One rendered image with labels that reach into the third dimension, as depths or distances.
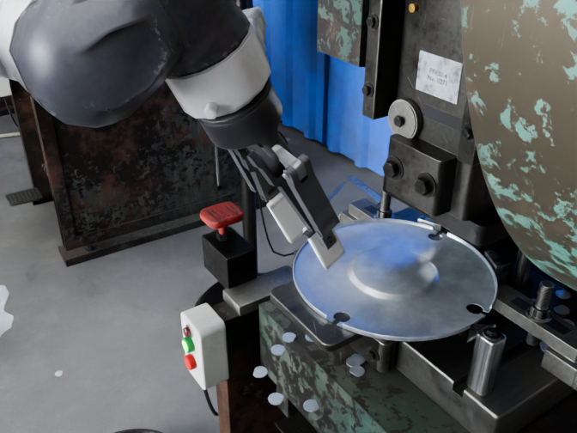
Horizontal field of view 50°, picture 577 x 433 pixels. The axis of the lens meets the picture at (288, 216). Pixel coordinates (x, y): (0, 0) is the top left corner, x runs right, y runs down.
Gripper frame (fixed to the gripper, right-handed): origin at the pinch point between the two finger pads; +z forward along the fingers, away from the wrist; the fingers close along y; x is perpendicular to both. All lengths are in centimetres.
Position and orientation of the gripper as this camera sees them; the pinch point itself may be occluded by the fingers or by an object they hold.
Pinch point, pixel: (306, 230)
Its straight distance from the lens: 69.5
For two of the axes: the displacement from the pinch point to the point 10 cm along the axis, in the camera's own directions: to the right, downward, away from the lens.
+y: 5.9, 4.1, -6.9
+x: 7.2, -6.6, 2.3
